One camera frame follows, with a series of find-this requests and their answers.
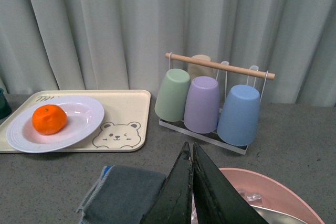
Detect white cup rack wooden handle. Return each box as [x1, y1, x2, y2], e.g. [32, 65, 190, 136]
[159, 52, 275, 155]

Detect purple plastic cup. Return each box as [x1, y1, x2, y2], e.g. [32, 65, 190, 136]
[184, 76, 220, 134]

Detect grey curtain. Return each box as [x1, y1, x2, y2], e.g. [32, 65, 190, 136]
[1, 0, 335, 106]

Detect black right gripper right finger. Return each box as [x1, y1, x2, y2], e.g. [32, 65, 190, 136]
[193, 143, 267, 223]

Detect green plastic cup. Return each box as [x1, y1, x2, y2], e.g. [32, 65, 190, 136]
[154, 69, 191, 122]

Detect blue plastic cup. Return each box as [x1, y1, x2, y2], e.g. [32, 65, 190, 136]
[217, 84, 260, 146]

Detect white round plate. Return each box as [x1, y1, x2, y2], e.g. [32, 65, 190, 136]
[6, 95, 104, 153]

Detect cream bear serving tray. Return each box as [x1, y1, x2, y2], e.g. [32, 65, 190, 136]
[1, 90, 151, 153]

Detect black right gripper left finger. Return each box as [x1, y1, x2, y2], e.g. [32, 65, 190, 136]
[141, 142, 194, 223]

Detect pink plastic bowl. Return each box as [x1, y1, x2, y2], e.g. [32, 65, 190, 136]
[220, 168, 324, 223]

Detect orange mandarin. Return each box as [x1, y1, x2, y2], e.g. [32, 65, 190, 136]
[31, 104, 67, 135]

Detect clear fake ice cube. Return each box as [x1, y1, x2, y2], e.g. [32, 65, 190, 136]
[246, 193, 263, 206]

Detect metal ice scoop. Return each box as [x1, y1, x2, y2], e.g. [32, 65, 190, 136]
[251, 205, 307, 224]

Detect grey folded cloth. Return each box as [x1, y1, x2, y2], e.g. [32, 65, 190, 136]
[77, 165, 166, 223]

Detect dark green mug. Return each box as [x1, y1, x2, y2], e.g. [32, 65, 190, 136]
[0, 88, 12, 119]

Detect beige plastic cup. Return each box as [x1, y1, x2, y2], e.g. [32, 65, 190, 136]
[187, 55, 214, 81]

